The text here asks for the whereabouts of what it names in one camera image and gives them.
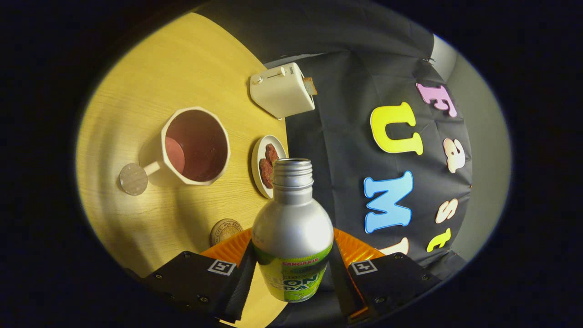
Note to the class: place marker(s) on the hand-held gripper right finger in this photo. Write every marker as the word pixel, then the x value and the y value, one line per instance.
pixel 341 282

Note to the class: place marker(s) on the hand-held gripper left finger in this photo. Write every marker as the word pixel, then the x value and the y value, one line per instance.
pixel 241 291

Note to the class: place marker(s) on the round cork coaster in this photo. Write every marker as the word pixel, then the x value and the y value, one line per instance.
pixel 223 230

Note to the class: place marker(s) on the silver green label bottle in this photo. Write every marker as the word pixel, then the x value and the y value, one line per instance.
pixel 291 228

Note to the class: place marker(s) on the cream faceted cup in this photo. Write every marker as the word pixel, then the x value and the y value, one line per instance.
pixel 200 146

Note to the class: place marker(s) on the white round plate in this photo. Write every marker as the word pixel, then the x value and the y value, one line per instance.
pixel 258 155

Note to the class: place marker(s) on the black backdrop cloth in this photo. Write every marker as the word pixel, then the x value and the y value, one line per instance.
pixel 346 136

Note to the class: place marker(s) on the cream toaster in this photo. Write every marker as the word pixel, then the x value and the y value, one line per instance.
pixel 280 93

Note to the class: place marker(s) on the toast slice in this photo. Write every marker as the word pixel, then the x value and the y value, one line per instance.
pixel 310 85

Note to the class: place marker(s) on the wooden table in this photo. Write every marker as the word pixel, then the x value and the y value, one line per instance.
pixel 182 59

